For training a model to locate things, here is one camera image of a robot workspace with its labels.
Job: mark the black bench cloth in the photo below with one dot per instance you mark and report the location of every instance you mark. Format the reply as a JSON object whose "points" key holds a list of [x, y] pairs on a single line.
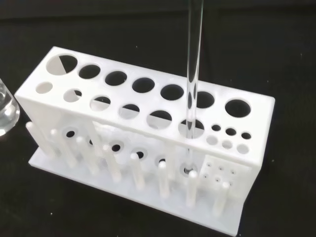
{"points": [[247, 37]]}

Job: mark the white test tube rack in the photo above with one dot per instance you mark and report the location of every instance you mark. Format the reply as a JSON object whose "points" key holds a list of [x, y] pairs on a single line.
{"points": [[261, 116]]}

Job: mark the clear glass beaker with water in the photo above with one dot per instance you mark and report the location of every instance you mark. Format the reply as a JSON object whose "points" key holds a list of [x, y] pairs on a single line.
{"points": [[7, 111]]}

